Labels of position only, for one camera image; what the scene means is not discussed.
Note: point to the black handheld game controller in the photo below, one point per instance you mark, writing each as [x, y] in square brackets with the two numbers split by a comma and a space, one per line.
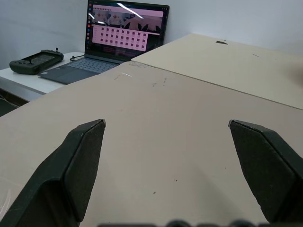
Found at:
[35, 62]

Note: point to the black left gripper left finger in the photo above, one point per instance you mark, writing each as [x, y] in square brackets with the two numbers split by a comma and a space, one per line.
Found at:
[59, 175]

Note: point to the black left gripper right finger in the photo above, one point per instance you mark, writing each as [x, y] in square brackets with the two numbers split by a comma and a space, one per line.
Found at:
[267, 165]

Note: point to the white side table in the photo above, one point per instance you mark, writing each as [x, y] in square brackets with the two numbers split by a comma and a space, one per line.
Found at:
[30, 80]

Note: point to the black tape scrap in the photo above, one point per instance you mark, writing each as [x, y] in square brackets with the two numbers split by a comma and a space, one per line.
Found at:
[221, 42]

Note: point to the open grey laptop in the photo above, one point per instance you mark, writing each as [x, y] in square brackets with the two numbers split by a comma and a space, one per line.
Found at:
[123, 40]

